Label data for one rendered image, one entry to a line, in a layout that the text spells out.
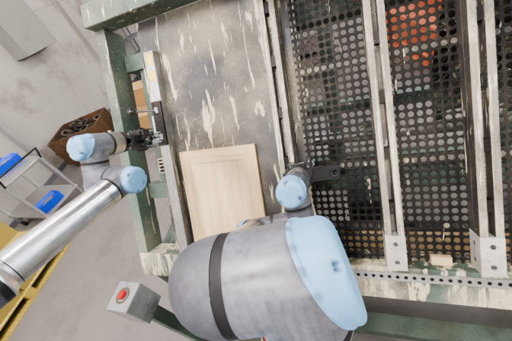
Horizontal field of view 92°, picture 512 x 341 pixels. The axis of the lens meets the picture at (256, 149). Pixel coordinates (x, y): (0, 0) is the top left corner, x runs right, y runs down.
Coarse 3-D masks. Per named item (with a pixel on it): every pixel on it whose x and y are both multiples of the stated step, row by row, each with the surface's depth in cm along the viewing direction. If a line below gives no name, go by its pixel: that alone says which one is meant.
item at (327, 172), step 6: (306, 168) 77; (312, 168) 77; (318, 168) 77; (324, 168) 77; (330, 168) 77; (336, 168) 78; (312, 174) 77; (318, 174) 77; (324, 174) 77; (330, 174) 77; (336, 174) 78; (312, 180) 77; (318, 180) 77
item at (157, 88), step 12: (156, 60) 110; (156, 72) 109; (156, 84) 110; (156, 96) 111; (168, 120) 114; (168, 132) 113; (168, 144) 112; (168, 156) 113; (168, 168) 114; (168, 180) 115; (180, 180) 117; (180, 192) 116; (180, 204) 115; (180, 216) 116; (180, 228) 117; (180, 240) 118; (180, 252) 119
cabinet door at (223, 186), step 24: (192, 168) 112; (216, 168) 108; (240, 168) 105; (192, 192) 114; (216, 192) 110; (240, 192) 106; (192, 216) 116; (216, 216) 112; (240, 216) 108; (264, 216) 104
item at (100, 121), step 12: (72, 120) 431; (84, 120) 418; (96, 120) 394; (108, 120) 425; (60, 132) 419; (72, 132) 404; (84, 132) 384; (96, 132) 389; (48, 144) 385; (60, 144) 386; (60, 156) 398
